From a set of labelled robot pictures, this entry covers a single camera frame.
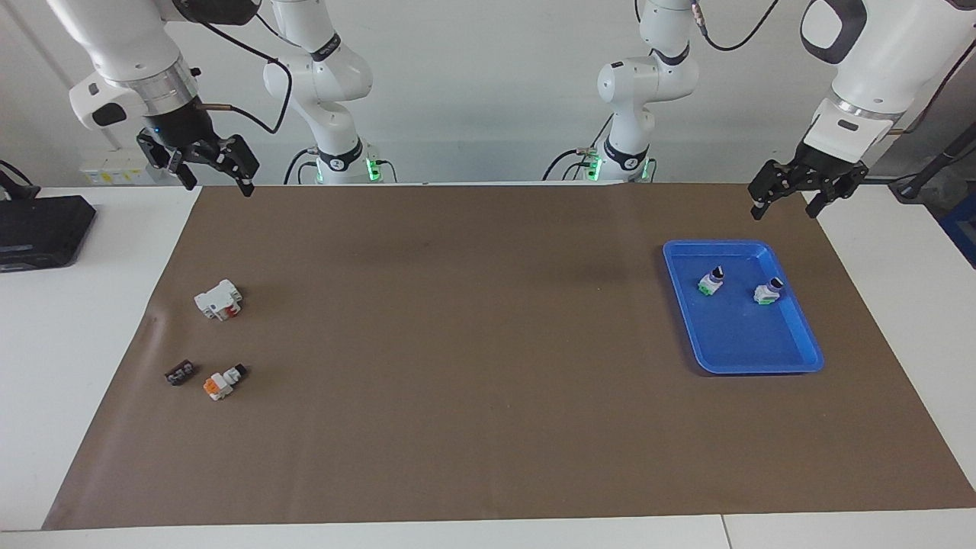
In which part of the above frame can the blue plastic tray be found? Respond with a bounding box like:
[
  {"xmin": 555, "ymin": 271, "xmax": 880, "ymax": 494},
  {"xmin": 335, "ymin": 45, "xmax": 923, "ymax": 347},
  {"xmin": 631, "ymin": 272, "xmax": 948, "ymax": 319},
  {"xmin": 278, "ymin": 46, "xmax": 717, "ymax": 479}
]
[{"xmin": 662, "ymin": 239, "xmax": 826, "ymax": 376}]

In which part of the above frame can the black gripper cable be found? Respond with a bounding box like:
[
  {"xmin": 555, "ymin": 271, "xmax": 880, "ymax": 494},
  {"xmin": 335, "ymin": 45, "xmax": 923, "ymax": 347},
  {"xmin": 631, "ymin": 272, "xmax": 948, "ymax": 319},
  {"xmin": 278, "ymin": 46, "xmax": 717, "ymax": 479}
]
[
  {"xmin": 194, "ymin": 19, "xmax": 295, "ymax": 136},
  {"xmin": 690, "ymin": 0, "xmax": 976, "ymax": 140}
]

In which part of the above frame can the black cable on electronics box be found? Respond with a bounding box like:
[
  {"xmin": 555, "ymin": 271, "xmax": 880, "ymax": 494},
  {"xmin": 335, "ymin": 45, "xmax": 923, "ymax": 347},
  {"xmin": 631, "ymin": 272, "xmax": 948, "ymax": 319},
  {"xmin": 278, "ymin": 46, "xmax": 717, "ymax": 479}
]
[{"xmin": 0, "ymin": 159, "xmax": 40, "ymax": 202}]

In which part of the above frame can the orange-based white knob switch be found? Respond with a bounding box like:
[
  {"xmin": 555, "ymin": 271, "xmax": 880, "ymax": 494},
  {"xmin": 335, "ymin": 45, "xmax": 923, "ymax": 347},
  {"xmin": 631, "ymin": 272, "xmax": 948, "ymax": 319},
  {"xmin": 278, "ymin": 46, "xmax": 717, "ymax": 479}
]
[{"xmin": 202, "ymin": 363, "xmax": 248, "ymax": 403}]

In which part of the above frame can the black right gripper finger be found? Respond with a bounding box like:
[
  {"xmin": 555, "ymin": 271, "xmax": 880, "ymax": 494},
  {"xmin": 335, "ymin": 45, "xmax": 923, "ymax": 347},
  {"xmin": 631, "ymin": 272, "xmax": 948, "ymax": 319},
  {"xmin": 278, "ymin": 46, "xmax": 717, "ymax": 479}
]
[
  {"xmin": 137, "ymin": 131, "xmax": 197, "ymax": 190},
  {"xmin": 210, "ymin": 135, "xmax": 260, "ymax": 197}
]

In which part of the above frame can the blue box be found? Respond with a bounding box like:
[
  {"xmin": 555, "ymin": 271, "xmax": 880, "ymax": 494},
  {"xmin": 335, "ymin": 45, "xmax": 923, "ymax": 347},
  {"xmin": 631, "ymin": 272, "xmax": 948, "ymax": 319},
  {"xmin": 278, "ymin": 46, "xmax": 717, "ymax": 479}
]
[{"xmin": 939, "ymin": 210, "xmax": 976, "ymax": 269}]

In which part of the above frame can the black tripod stand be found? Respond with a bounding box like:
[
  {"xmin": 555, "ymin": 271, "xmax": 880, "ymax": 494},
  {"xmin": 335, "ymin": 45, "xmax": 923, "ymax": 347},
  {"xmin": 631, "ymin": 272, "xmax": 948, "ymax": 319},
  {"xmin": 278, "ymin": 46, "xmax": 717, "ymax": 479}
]
[{"xmin": 888, "ymin": 120, "xmax": 976, "ymax": 204}]

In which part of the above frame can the white wall socket box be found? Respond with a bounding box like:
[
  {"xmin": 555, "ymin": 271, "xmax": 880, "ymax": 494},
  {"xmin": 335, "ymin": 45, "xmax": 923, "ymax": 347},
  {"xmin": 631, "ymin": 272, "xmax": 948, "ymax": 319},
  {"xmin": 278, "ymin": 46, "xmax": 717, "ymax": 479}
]
[{"xmin": 80, "ymin": 147, "xmax": 165, "ymax": 187}]

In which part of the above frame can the black right arm base cable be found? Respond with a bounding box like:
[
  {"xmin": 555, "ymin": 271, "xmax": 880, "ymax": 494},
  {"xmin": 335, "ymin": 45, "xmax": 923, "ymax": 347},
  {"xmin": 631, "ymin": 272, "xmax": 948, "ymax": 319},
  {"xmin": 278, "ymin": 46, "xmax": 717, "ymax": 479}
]
[{"xmin": 283, "ymin": 147, "xmax": 318, "ymax": 186}]

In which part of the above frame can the black electronics box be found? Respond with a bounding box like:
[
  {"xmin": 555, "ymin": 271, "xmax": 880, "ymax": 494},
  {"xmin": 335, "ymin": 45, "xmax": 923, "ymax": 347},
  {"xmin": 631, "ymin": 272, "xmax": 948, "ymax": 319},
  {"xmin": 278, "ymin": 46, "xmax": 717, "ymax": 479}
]
[{"xmin": 0, "ymin": 194, "xmax": 98, "ymax": 272}]

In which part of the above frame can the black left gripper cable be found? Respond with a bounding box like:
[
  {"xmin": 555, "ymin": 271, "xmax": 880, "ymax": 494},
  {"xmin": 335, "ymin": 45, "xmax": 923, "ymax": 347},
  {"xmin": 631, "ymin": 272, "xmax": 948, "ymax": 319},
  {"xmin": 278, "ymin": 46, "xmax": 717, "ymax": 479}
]
[{"xmin": 690, "ymin": 0, "xmax": 976, "ymax": 140}]

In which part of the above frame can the brown table mat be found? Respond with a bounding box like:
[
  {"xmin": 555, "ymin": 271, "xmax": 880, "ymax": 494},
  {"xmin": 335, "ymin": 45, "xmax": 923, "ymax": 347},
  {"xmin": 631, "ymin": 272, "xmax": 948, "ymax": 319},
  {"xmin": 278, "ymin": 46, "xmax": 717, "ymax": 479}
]
[{"xmin": 42, "ymin": 183, "xmax": 976, "ymax": 531}]

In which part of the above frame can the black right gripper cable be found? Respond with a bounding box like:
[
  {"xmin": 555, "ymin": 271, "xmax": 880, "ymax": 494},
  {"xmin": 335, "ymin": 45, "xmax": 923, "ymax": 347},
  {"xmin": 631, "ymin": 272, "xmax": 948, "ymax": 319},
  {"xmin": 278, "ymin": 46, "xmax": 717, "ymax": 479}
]
[{"xmin": 194, "ymin": 19, "xmax": 295, "ymax": 136}]

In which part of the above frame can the white circuit breaker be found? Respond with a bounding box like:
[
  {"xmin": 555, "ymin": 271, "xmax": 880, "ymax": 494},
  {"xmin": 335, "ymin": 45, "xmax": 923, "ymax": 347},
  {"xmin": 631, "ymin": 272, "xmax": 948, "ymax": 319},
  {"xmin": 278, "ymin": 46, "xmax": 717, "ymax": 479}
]
[{"xmin": 193, "ymin": 278, "xmax": 244, "ymax": 323}]

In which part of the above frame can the black arm base cable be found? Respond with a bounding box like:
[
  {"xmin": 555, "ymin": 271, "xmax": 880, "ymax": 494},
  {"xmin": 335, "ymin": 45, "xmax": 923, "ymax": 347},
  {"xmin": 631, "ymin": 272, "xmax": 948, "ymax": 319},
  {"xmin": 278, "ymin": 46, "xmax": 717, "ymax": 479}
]
[
  {"xmin": 542, "ymin": 114, "xmax": 612, "ymax": 182},
  {"xmin": 283, "ymin": 147, "xmax": 318, "ymax": 186}
]

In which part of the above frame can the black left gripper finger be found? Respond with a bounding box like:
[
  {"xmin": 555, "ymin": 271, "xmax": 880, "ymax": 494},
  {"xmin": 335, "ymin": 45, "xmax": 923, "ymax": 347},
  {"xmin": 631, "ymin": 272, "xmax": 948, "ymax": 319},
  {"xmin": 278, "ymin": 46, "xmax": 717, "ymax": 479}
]
[
  {"xmin": 806, "ymin": 168, "xmax": 868, "ymax": 220},
  {"xmin": 747, "ymin": 160, "xmax": 803, "ymax": 220}
]

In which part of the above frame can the black left arm base cable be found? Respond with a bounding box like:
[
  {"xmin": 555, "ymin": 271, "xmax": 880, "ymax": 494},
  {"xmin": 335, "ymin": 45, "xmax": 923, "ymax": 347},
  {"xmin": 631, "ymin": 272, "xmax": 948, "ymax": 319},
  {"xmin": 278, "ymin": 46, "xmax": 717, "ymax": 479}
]
[{"xmin": 542, "ymin": 114, "xmax": 612, "ymax": 182}]

